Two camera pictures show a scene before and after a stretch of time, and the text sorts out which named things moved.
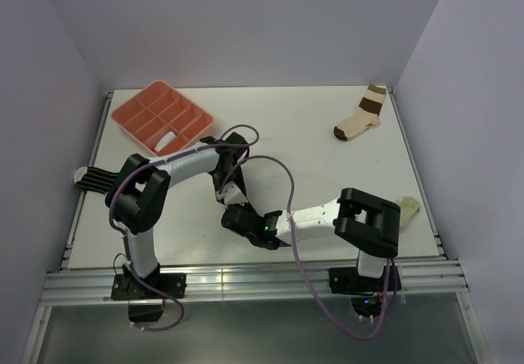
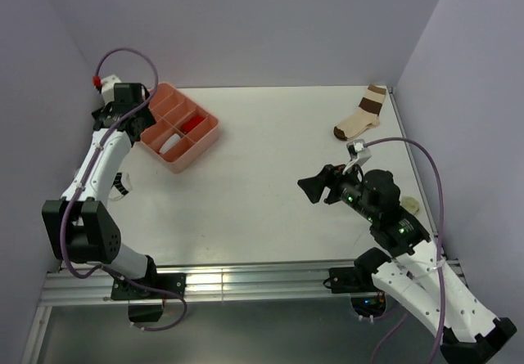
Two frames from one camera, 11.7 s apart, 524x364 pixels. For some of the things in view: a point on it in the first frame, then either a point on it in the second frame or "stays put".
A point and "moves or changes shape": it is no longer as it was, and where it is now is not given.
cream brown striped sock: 368,116 stays put
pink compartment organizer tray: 162,118 stays put
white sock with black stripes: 168,137 moves or changes shape
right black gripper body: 248,207 -> 346,187
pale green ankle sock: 408,206 stays put
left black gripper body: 236,176 -> 146,116
